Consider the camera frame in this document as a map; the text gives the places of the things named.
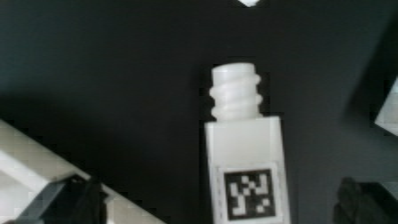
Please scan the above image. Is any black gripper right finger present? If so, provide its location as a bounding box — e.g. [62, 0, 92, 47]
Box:
[332, 177, 398, 224]

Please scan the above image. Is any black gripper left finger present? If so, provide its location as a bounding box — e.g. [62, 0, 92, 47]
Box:
[40, 174, 110, 224]

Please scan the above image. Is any white square tabletop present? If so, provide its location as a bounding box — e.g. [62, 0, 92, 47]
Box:
[0, 119, 166, 224]

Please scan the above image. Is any white leg with tag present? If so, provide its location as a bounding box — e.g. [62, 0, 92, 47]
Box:
[204, 62, 291, 224]

